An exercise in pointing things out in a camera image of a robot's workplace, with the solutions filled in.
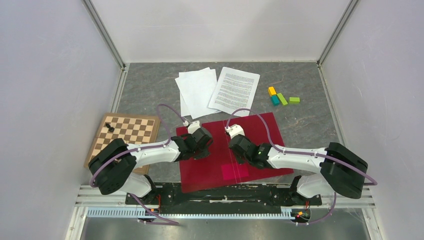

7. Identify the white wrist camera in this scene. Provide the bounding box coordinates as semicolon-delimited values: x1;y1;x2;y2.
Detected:
225;124;245;139
183;120;201;134

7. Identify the printed text paper sheet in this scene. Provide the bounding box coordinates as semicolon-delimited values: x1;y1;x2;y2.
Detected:
208;67;260;117

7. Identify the long green block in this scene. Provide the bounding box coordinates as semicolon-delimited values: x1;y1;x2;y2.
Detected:
276;93;289;106

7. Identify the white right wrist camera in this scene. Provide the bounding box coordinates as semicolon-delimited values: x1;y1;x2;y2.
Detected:
225;124;245;139

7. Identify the white paper sheet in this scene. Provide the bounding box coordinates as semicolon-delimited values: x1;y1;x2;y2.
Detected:
175;67;220;119

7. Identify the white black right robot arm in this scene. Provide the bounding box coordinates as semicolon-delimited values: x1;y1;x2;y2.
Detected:
228;134;368;204

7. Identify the short green block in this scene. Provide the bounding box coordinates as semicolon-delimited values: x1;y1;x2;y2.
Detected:
289;97;301;104

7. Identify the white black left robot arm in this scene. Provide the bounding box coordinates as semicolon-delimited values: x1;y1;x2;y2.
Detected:
88;127;213;204

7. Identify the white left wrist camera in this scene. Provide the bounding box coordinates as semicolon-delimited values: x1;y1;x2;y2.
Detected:
183;120;201;134

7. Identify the red clip file folder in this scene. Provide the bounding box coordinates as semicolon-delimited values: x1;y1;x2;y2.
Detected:
179;112;294;193

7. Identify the black chess piece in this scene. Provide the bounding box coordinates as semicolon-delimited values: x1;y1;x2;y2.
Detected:
104;122;115;133

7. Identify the wooden chessboard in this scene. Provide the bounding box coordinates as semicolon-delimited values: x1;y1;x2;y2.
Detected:
84;113;161;169

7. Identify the teal block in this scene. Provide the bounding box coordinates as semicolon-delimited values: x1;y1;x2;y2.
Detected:
270;95;280;106

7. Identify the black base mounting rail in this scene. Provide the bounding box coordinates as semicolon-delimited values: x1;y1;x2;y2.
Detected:
140;182;322;214

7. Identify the orange block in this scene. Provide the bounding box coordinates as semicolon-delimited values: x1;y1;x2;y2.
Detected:
267;86;277;97

